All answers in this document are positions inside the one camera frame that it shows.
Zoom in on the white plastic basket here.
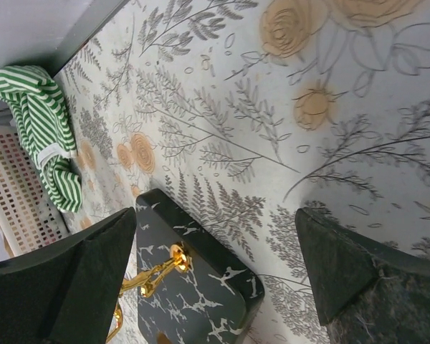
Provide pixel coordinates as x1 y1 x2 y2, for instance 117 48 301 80
0 125 70 256

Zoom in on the floral table mat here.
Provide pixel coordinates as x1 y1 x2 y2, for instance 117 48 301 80
57 1 430 343

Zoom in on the gold wine glass rack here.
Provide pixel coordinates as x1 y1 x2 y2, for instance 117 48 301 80
108 188 264 343

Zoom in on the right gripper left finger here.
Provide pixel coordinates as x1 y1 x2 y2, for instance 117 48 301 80
0 208 135 343

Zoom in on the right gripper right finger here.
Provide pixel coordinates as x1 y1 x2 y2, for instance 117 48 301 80
295 208 430 343

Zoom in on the green striped cloth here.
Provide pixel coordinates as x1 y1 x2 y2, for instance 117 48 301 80
0 65 82 213

